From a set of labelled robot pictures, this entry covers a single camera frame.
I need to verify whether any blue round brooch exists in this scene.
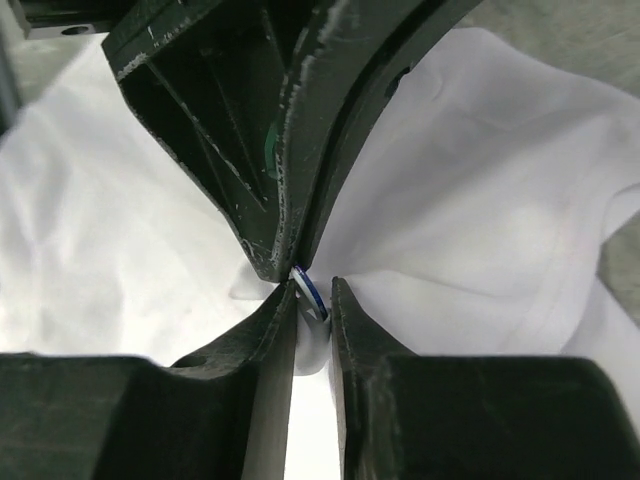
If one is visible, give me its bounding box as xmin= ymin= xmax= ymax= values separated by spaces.
xmin=291 ymin=265 xmax=329 ymax=322

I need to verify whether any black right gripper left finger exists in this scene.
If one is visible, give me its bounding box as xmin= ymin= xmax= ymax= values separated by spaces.
xmin=1 ymin=282 xmax=296 ymax=479

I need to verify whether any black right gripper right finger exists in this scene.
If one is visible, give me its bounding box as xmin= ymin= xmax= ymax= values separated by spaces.
xmin=331 ymin=278 xmax=639 ymax=479

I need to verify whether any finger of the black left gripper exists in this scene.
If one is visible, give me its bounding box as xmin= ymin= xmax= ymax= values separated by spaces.
xmin=298 ymin=0 xmax=479 ymax=267
xmin=103 ymin=1 xmax=350 ymax=283

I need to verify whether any white t-shirt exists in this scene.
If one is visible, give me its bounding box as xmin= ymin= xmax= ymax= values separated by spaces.
xmin=1 ymin=28 xmax=639 ymax=479

